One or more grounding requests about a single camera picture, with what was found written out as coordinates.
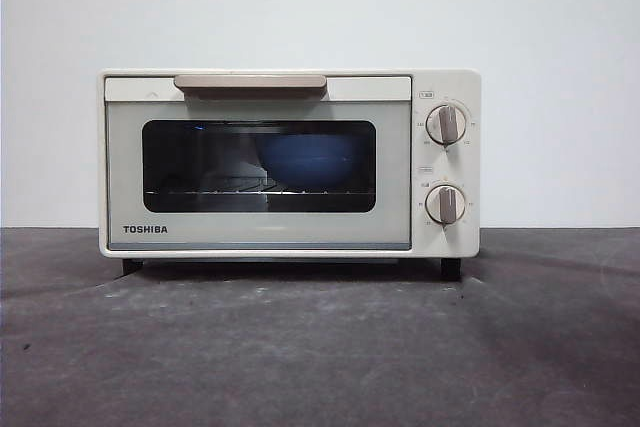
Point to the blue ribbed bowl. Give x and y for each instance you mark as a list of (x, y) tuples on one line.
[(307, 162)]

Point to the beige timer knob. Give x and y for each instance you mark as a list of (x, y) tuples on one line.
[(446, 204)]

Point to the cream Toshiba toaster oven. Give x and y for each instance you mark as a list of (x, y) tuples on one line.
[(472, 172)]

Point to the beige temperature knob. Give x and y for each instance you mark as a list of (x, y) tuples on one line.
[(448, 124)]

